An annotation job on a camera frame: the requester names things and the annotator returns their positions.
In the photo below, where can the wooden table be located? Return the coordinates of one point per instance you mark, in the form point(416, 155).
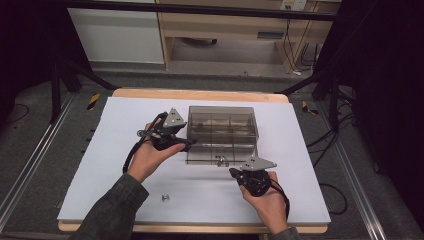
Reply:
point(200, 94)

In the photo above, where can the black frame stand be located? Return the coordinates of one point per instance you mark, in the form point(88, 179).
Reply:
point(333, 96)
point(56, 90)

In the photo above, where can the white power strip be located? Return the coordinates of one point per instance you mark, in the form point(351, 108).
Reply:
point(293, 4)

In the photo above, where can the white table board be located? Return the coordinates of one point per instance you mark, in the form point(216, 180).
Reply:
point(116, 150)

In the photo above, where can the metal floor rail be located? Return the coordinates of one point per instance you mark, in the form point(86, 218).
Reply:
point(33, 156)
point(353, 173)

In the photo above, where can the smoked acrylic drawer box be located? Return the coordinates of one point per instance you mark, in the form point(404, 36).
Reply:
point(221, 111)

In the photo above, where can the yellow black tape strip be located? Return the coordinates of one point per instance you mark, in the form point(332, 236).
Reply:
point(93, 101)
point(309, 109)

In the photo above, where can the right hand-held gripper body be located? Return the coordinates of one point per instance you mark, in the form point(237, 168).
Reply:
point(256, 163)

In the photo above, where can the black horizontal frame bar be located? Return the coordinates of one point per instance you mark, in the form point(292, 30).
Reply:
point(200, 10)

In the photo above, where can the small metal screw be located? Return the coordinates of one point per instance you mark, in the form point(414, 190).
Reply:
point(165, 197)

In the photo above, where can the person's right hand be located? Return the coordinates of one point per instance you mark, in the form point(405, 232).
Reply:
point(270, 206)

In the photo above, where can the person's left hand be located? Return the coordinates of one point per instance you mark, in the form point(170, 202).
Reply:
point(148, 160)

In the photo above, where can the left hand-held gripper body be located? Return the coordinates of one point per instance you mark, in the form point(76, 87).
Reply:
point(173, 120)

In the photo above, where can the white cabinet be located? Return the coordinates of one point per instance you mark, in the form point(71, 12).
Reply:
point(116, 36)

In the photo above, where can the wooden desk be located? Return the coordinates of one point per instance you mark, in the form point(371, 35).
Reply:
point(216, 26)

